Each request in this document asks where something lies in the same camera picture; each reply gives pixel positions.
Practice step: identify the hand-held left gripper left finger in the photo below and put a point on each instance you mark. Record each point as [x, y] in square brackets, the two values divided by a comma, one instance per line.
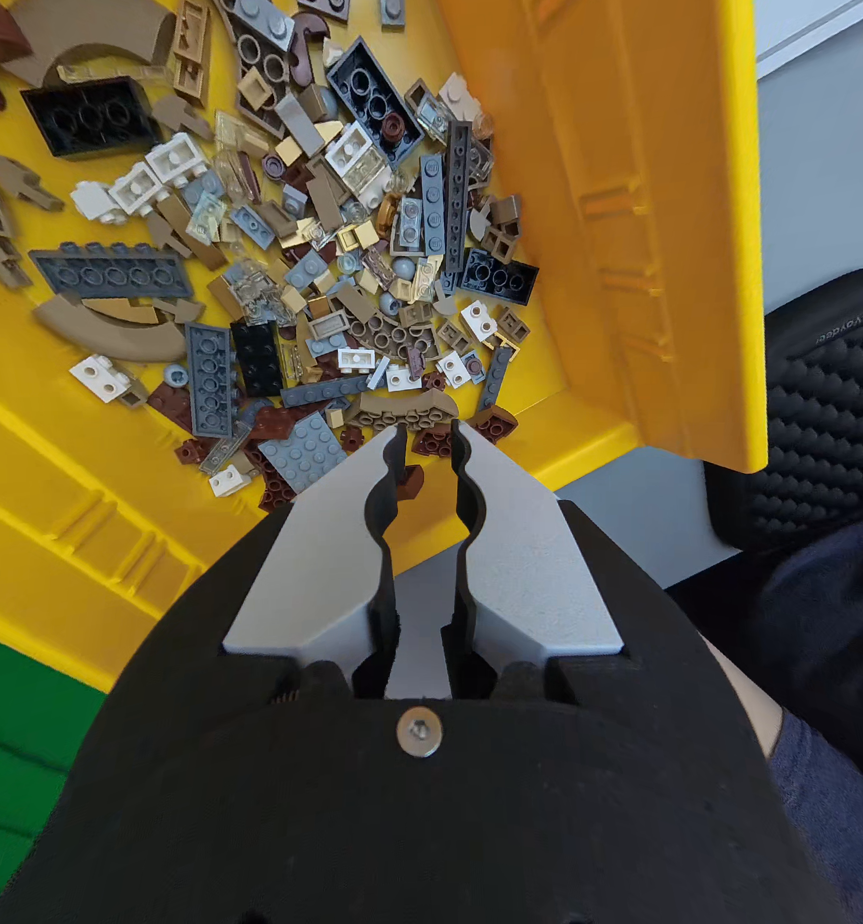
[316, 570]

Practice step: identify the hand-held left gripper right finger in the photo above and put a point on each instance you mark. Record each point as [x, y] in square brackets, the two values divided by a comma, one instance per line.
[539, 577]

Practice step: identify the reddish brown curved brick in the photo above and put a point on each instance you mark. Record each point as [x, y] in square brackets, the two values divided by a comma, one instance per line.
[411, 482]

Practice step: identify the pile of toy bricks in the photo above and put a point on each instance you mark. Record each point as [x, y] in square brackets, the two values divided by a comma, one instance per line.
[308, 216]

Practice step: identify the yellow plastic bin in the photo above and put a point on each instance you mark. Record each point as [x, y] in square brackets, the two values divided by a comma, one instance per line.
[619, 216]

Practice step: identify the person's left forearm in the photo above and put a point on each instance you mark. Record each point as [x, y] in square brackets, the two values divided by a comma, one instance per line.
[749, 700]

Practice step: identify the person's dark blue clothing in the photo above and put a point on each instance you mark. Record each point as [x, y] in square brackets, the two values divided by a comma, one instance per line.
[799, 613]

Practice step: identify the green plastic bin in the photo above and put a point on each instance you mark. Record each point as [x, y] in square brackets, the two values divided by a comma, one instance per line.
[12, 722]

